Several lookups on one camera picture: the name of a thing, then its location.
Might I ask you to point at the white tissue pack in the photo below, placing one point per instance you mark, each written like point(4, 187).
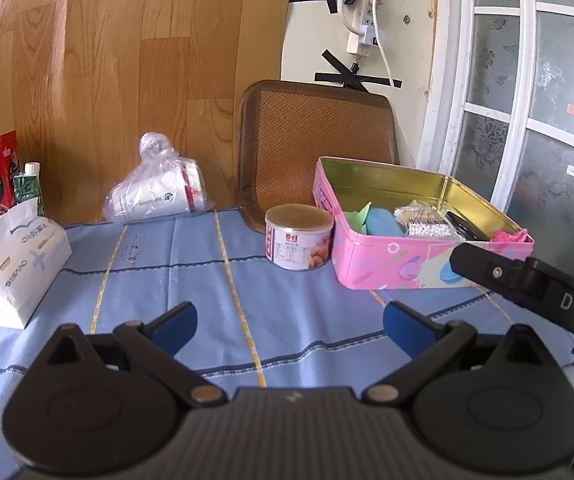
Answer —
point(33, 250)

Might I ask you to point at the wooden wall panel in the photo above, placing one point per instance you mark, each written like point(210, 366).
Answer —
point(82, 80)

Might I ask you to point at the pink knitted sock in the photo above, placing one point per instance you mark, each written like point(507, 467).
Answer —
point(503, 237)

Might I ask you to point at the round food can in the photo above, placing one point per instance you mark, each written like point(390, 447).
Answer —
point(297, 237)

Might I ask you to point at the pink metal tin box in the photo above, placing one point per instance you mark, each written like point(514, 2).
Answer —
point(383, 262)

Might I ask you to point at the bag of cotton swabs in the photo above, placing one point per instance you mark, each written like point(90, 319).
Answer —
point(421, 220)

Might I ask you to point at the blue striped tablecloth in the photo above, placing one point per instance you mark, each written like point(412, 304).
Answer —
point(258, 324)

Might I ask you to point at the blue glasses case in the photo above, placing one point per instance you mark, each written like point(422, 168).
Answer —
point(381, 222)

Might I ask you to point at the black glasses case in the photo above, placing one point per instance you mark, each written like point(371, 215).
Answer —
point(464, 228)

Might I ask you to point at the brown woven chair cushion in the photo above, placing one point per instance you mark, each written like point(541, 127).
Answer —
point(285, 127)

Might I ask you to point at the white power strip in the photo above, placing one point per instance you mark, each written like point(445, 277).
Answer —
point(362, 39)

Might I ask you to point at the green white tube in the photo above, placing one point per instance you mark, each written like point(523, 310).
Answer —
point(27, 186)

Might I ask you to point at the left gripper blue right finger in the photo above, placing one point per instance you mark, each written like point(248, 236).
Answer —
point(411, 331)

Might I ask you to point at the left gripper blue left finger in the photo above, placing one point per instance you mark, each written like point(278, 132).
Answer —
point(173, 330)

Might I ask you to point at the plastic bag of paper cups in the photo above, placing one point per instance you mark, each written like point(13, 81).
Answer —
point(163, 184)

